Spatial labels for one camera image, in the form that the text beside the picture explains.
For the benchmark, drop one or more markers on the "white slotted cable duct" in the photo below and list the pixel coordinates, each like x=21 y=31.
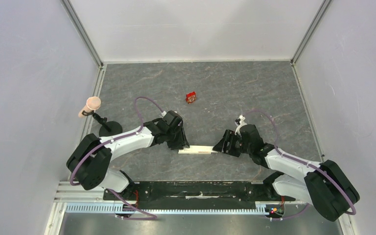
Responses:
x=120 y=208

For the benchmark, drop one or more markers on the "black stand base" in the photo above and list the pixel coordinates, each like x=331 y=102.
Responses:
x=108 y=128

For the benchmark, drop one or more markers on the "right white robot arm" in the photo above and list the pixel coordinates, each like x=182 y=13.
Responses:
x=322 y=185

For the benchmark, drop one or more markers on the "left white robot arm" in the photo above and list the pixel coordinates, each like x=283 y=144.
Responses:
x=89 y=164

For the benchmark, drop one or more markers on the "small red toy block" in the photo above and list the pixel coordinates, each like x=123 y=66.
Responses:
x=191 y=97

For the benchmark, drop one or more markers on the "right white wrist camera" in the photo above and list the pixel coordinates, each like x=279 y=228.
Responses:
x=240 y=122

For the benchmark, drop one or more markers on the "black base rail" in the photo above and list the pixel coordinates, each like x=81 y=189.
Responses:
x=198 y=195

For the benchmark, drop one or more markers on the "pink handle knob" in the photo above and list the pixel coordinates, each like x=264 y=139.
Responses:
x=92 y=104

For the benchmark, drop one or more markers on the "white remote control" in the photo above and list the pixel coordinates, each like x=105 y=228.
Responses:
x=197 y=150

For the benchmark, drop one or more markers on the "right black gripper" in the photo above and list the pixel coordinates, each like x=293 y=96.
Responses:
x=228 y=145

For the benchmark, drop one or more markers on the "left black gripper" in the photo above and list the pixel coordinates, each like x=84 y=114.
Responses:
x=182 y=141

